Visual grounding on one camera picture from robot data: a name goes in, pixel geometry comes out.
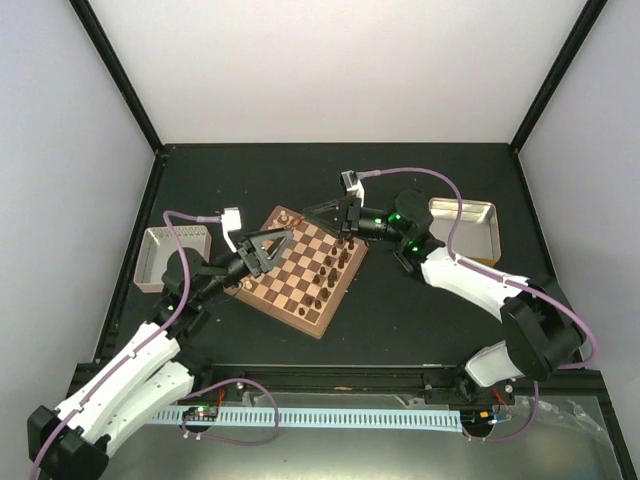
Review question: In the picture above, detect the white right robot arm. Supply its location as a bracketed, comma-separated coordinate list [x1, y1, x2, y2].
[303, 190, 587, 403]

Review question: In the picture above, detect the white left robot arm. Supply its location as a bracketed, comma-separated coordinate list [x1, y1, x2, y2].
[27, 228, 293, 479]

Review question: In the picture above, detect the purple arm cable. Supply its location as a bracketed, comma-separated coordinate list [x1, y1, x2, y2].
[357, 167, 600, 444]
[27, 209, 281, 480]

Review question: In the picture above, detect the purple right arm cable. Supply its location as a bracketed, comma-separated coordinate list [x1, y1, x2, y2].
[357, 167, 600, 444]

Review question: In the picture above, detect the black right corner frame post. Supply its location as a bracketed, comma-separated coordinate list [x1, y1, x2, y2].
[508, 0, 609, 154]

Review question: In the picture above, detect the gold metal tin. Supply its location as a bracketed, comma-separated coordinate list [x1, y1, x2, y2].
[429, 197, 501, 267]

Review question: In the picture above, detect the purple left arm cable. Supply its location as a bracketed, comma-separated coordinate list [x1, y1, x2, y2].
[27, 209, 281, 480]

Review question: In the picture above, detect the white slotted cable duct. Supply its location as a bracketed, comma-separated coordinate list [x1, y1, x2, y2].
[149, 405, 462, 433]

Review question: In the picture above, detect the black corner frame post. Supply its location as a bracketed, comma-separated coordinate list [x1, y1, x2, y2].
[508, 0, 609, 154]
[67, 0, 169, 159]

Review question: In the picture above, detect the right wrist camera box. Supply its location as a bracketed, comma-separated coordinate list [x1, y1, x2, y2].
[340, 170, 365, 203]

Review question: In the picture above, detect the wooden chess board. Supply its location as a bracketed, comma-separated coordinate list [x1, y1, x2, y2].
[226, 206, 368, 339]

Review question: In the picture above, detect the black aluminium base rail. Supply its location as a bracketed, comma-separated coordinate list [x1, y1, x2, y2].
[74, 363, 626, 480]

